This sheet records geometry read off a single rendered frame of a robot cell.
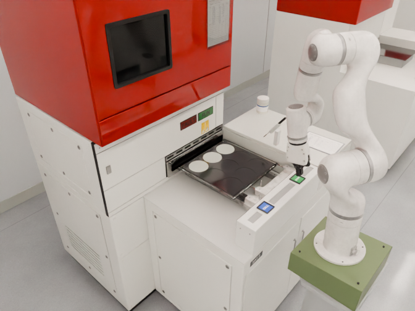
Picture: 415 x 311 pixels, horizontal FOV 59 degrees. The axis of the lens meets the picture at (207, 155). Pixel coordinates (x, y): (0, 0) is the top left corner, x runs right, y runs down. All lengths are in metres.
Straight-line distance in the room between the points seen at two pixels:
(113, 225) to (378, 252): 1.15
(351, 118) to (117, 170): 0.99
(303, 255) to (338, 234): 0.16
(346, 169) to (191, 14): 0.89
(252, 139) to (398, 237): 1.51
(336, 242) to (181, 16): 1.07
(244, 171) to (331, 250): 0.62
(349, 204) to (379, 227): 1.79
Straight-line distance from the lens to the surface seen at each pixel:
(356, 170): 1.26
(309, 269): 1.48
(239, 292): 1.70
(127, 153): 1.66
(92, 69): 1.37
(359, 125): 1.26
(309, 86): 1.46
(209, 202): 1.79
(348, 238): 1.44
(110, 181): 1.67
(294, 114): 1.56
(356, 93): 1.25
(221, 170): 1.86
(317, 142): 2.04
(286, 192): 1.68
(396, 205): 3.37
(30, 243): 3.00
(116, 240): 1.89
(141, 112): 1.56
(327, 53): 1.20
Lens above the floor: 2.01
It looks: 34 degrees down
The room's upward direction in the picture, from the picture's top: straight up
